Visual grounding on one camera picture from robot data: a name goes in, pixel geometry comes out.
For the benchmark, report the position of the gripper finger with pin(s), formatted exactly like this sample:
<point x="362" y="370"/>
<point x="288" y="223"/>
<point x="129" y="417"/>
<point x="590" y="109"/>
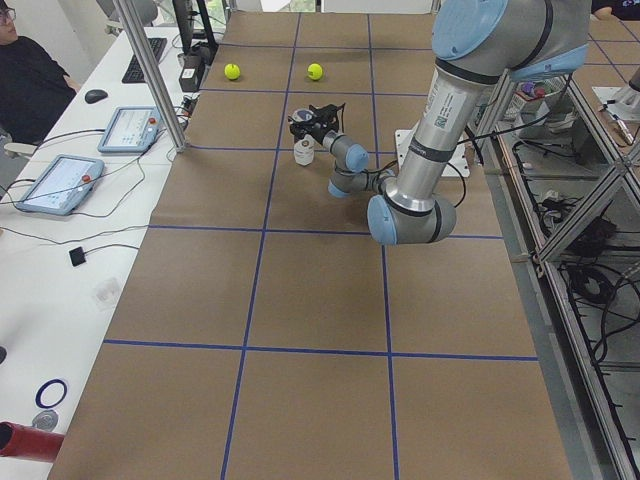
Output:
<point x="299" y="132"/>

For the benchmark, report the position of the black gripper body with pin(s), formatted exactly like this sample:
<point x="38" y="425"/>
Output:
<point x="317" y="131"/>

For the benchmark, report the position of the clear tennis ball can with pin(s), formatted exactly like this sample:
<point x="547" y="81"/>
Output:
<point x="304" y="150"/>

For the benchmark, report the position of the tennis ball Roland Garros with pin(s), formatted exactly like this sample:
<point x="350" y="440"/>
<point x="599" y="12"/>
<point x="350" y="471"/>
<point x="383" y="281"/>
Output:
<point x="315" y="72"/>

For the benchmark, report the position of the tennis ball Wilson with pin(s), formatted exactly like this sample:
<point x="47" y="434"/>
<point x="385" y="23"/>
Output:
<point x="232" y="71"/>

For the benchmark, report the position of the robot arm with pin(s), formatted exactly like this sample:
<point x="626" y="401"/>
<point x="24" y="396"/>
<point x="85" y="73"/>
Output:
<point x="474" y="43"/>

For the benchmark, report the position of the black box white label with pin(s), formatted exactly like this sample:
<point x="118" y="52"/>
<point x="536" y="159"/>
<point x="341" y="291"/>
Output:
<point x="193" y="64"/>

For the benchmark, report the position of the far teach pendant tablet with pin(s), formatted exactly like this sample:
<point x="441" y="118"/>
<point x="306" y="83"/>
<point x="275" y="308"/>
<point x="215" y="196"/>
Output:
<point x="131" y="130"/>

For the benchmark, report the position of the teach pendant tablet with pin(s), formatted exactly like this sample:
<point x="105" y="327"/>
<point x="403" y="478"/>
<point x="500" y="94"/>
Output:
<point x="131" y="130"/>
<point x="63" y="186"/>

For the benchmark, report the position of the black monitor stand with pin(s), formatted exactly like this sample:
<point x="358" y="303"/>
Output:
<point x="186" y="12"/>

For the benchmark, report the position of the black computer mouse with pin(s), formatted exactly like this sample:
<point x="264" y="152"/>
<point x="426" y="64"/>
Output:
<point x="95" y="95"/>

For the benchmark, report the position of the near teach pendant tablet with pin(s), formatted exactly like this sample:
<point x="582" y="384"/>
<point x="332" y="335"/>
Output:
<point x="63" y="186"/>

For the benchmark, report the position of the small black square device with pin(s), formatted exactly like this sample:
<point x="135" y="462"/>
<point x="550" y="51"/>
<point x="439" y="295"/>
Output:
<point x="77" y="256"/>

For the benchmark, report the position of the seated person black shirt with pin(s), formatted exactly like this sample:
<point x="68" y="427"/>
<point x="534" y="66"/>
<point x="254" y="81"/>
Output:
<point x="35" y="89"/>

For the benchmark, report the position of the grey round lid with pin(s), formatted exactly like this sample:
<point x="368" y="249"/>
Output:
<point x="45" y="420"/>

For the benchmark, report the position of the red cylinder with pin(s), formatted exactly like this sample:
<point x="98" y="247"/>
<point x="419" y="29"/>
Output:
<point x="28" y="443"/>

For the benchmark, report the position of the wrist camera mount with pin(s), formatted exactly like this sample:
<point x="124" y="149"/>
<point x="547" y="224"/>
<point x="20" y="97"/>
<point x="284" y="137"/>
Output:
<point x="328" y="116"/>

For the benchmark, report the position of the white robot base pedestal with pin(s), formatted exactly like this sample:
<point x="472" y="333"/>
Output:
<point x="456" y="164"/>

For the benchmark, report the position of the aluminium frame post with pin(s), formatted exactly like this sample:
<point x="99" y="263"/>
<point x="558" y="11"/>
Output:
<point x="134" y="28"/>

